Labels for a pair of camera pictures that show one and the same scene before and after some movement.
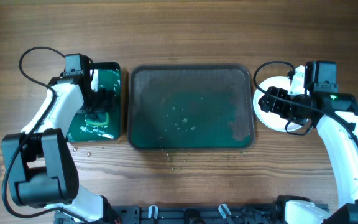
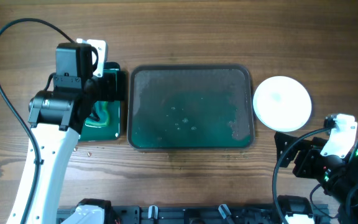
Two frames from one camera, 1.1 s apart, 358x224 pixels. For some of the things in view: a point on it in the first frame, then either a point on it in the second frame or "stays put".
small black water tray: (104, 75) stays put
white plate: (270, 120) stays put
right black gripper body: (288, 111) -> (313, 165)
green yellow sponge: (97, 118) stays put
